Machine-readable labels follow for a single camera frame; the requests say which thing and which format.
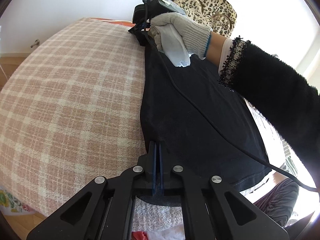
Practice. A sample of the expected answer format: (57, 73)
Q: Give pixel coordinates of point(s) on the pink plaid blanket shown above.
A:
(71, 112)

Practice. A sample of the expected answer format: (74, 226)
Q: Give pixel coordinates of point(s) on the grey striped trousers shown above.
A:
(278, 204)

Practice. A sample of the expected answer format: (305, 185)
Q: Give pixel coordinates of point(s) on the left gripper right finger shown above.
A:
(163, 167)

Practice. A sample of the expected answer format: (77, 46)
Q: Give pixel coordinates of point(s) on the black garment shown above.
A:
(206, 126)

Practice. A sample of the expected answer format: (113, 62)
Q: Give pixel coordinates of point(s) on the white cloth in hand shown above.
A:
(173, 46)

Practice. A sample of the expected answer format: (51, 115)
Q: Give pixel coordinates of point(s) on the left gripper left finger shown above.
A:
(151, 167)

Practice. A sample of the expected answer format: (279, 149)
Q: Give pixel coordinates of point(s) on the right gloved hand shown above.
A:
(196, 37)

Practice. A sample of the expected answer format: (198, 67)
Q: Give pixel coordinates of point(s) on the orange floral bed sheet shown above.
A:
(118, 22)

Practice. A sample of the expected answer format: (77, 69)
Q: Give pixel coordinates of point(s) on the right forearm black sleeve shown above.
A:
(275, 89)

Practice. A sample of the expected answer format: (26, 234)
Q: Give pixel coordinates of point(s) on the leopard print bag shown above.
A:
(217, 14)

